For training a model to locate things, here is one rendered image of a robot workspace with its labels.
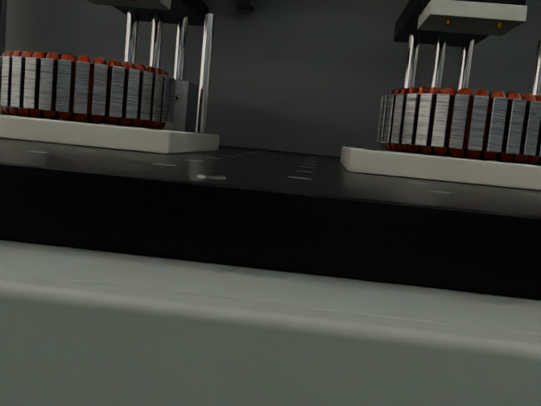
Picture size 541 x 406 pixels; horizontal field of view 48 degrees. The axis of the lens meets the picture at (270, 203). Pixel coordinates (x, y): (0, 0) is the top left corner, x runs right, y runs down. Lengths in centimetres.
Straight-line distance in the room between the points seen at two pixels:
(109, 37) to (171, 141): 37
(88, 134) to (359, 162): 14
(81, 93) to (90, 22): 34
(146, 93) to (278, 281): 23
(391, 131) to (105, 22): 40
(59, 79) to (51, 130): 3
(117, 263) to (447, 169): 19
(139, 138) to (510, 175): 19
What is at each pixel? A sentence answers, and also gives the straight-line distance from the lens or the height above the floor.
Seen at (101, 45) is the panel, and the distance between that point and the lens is 68.
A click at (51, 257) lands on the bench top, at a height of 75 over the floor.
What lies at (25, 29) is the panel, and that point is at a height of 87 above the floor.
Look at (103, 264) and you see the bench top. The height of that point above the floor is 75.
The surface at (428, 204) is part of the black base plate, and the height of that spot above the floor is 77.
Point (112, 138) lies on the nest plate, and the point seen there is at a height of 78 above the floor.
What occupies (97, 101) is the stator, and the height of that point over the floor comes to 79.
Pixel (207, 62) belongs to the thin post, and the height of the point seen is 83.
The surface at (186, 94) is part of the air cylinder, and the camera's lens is 51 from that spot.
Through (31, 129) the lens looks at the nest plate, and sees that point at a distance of 34.
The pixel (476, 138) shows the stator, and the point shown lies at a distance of 33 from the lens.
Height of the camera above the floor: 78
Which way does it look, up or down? 6 degrees down
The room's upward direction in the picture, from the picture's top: 5 degrees clockwise
